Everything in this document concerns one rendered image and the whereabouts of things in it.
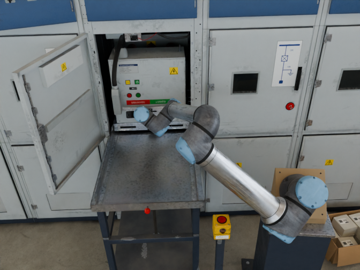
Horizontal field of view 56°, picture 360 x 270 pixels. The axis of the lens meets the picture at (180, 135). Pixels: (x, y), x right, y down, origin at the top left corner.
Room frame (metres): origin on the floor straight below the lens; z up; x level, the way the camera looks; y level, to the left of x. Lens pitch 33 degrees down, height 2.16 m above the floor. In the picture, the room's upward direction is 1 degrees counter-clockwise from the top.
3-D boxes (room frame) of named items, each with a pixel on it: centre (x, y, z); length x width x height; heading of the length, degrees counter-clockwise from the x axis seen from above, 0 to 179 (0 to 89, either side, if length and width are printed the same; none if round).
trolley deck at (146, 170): (1.67, 0.19, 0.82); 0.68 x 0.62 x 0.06; 1
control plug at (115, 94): (1.98, 0.41, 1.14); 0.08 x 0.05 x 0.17; 1
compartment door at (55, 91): (1.73, 0.65, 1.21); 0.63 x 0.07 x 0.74; 162
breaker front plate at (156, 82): (2.05, 0.20, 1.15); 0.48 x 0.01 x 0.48; 91
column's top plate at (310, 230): (1.34, -0.64, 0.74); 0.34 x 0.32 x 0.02; 84
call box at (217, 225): (1.15, -0.19, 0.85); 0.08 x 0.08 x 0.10; 1
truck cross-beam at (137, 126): (2.07, 0.20, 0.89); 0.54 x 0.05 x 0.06; 91
